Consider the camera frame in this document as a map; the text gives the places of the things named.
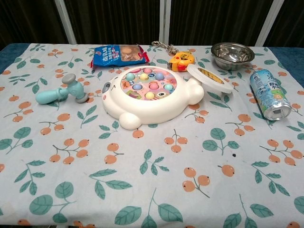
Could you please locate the teal grey toy hammer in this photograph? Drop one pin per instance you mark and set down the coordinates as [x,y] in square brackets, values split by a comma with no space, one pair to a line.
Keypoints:
[47,96]

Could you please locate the white pastel whack-a-mole toy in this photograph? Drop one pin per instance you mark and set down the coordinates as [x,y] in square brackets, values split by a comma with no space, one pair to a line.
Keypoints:
[152,111]

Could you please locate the floral printed tablecloth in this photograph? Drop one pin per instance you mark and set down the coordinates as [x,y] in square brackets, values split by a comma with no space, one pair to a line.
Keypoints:
[152,178]

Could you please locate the white tape roll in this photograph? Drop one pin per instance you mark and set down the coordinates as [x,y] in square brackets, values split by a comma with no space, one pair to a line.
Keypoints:
[213,85]

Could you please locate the blue snack biscuit bag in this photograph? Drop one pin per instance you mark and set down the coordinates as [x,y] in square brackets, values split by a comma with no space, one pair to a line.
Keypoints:
[107,57]

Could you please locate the stainless steel bowl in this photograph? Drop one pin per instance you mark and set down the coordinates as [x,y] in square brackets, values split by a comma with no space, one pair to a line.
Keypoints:
[232,58]

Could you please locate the dark pleated partition panel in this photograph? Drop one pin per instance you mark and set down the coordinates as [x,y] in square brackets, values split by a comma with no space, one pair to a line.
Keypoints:
[114,21]
[292,21]
[213,21]
[28,21]

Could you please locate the light blue beverage can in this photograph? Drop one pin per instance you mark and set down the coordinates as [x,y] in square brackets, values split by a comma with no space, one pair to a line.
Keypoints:
[268,92]

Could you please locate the white partition frame post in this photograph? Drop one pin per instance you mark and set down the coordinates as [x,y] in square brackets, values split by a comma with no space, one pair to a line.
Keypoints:
[65,23]
[269,22]
[164,21]

